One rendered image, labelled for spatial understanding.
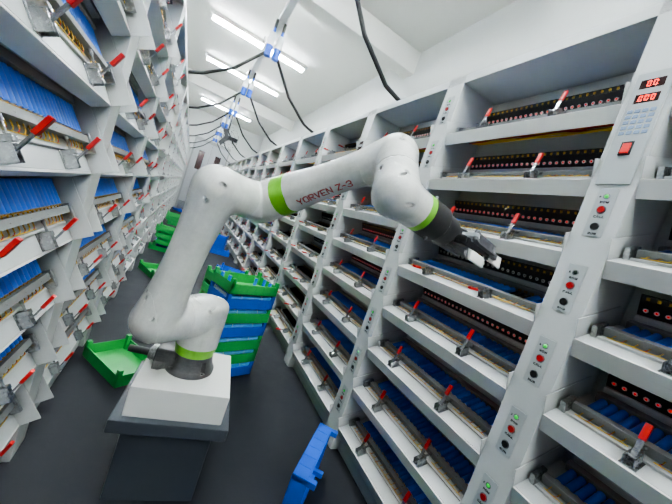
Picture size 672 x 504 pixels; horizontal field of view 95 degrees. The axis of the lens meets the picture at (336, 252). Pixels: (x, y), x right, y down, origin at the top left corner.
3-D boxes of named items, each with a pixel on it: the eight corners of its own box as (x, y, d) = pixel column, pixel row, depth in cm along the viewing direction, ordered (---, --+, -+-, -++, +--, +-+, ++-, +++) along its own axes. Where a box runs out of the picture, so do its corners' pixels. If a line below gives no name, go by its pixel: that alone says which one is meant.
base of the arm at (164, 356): (116, 365, 90) (122, 347, 90) (138, 344, 105) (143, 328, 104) (207, 384, 96) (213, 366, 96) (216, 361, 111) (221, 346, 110)
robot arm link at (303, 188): (300, 219, 89) (277, 194, 82) (306, 191, 96) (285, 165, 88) (426, 182, 73) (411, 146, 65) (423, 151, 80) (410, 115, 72)
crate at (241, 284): (229, 294, 153) (234, 279, 152) (211, 279, 166) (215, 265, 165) (275, 297, 176) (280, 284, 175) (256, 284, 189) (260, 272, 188)
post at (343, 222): (287, 366, 203) (377, 108, 191) (283, 359, 211) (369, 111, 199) (314, 369, 212) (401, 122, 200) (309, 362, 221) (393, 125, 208)
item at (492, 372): (504, 404, 84) (511, 358, 81) (381, 316, 137) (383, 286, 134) (550, 384, 92) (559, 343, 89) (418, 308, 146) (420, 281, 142)
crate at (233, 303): (224, 309, 154) (229, 294, 153) (206, 293, 166) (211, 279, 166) (271, 310, 177) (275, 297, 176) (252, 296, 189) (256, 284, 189)
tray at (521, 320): (531, 337, 82) (537, 304, 80) (397, 274, 136) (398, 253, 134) (575, 324, 91) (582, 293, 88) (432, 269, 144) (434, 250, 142)
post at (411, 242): (330, 449, 141) (467, 74, 129) (322, 434, 149) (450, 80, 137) (365, 447, 150) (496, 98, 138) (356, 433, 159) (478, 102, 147)
